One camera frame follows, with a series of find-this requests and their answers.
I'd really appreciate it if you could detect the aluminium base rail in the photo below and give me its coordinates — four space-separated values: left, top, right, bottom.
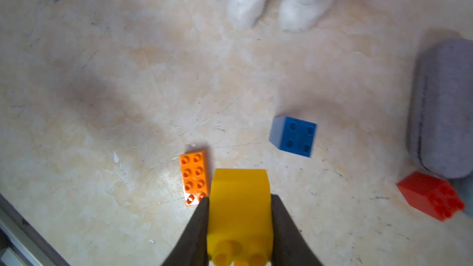
1 197 68 266

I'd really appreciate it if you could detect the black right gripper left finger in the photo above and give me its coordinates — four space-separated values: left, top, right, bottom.
162 197 209 266

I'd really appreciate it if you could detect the yellow lego brick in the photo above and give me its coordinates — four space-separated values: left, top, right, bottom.
207 169 273 266

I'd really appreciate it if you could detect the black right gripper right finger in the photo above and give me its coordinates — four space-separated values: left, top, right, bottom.
271 194 323 266

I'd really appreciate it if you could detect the red square lego brick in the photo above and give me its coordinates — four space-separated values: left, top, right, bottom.
397 172 466 222

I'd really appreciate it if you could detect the blue square lego brick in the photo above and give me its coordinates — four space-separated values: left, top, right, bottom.
269 116 317 158

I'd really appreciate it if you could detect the long orange lego brick back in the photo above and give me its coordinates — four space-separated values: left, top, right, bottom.
179 150 210 206

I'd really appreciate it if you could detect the purple grey oval case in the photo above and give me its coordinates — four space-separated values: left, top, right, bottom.
406 38 473 179

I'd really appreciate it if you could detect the blue grey oval case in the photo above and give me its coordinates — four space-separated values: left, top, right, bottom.
450 174 473 217

